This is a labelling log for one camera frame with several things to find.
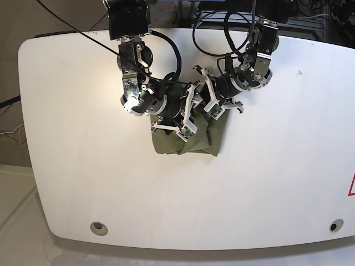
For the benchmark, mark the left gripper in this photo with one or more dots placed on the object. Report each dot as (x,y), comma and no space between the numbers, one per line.
(219,89)

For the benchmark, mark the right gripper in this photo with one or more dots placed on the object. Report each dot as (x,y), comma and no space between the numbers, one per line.
(173,107)

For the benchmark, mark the olive green T-shirt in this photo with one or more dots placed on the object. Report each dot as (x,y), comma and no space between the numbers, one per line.
(207,140)

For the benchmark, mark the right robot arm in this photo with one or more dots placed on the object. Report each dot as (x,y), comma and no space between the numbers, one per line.
(129,22)

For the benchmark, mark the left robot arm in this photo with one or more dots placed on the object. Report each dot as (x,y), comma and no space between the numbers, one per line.
(247,66)

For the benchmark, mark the black bar under table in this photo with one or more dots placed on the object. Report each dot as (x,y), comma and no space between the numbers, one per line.
(10,101)

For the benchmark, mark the red triangle warning sticker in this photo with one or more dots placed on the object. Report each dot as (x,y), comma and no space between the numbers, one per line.
(352,187)

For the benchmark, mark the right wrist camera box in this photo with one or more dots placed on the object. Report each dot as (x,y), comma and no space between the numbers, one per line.
(187,131)

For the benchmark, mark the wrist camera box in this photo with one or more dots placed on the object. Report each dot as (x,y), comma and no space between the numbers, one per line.
(187,131)
(214,110)

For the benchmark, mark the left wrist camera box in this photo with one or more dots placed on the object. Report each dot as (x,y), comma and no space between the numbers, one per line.
(214,110)

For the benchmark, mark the grey aluminium frame rail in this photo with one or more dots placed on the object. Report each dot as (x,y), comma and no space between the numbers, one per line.
(244,20)

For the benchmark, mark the left table cable grommet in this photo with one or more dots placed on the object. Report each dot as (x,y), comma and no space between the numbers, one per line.
(98,229)

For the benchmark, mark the table cable grommet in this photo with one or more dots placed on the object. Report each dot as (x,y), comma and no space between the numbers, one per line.
(98,229)
(336,225)

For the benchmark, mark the right table cable grommet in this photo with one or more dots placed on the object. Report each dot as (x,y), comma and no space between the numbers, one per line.
(336,225)

